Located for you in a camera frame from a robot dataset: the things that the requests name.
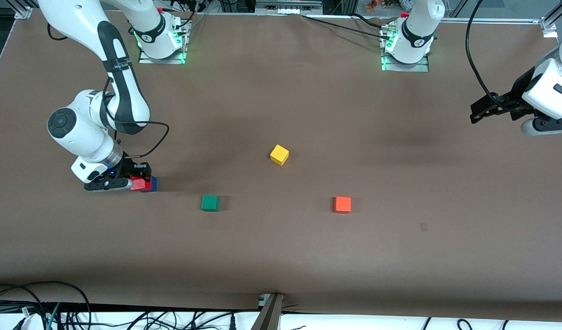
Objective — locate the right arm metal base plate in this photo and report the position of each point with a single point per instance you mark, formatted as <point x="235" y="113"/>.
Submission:
<point x="162" y="60"/>

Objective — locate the blue wooden block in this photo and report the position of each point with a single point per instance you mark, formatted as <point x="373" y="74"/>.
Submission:
<point x="154" y="184"/>

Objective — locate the aluminium frame rail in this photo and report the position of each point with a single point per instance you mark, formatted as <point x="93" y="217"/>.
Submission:
<point x="501" y="20"/>

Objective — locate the black plug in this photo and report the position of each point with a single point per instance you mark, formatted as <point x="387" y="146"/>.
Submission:
<point x="233" y="322"/>

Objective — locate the orange wooden block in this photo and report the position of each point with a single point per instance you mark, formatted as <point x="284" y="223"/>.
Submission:
<point x="342" y="205"/>

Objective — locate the grey metal post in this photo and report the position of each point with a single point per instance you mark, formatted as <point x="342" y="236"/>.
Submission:
<point x="269" y="316"/>

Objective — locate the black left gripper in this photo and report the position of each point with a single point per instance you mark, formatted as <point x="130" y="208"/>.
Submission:
<point x="515" y="96"/>

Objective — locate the aluminium corner bracket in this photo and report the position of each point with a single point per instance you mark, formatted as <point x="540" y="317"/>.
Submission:
<point x="549" y="27"/>
<point x="23" y="13"/>

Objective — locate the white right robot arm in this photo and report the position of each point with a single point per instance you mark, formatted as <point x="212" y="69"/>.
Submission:
<point x="79" y="133"/>

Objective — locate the orange background object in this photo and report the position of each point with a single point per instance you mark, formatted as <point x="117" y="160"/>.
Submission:
<point x="374" y="4"/>

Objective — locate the yellow wooden block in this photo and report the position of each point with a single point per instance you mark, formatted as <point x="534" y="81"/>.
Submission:
<point x="279" y="155"/>

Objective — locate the red wooden block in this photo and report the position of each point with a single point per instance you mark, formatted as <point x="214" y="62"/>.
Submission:
<point x="141" y="184"/>

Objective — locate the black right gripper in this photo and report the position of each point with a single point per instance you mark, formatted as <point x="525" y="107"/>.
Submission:
<point x="130" y="167"/>

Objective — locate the green wooden block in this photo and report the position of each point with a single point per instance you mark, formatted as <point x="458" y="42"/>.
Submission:
<point x="210" y="203"/>

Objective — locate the white power strip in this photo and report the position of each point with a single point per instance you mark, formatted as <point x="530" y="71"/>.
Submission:
<point x="288" y="8"/>

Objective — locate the aluminium frame profile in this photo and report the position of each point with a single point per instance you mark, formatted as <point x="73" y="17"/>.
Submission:
<point x="553" y="16"/>

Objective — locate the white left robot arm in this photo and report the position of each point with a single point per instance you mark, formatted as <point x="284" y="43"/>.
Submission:
<point x="416" y="52"/>

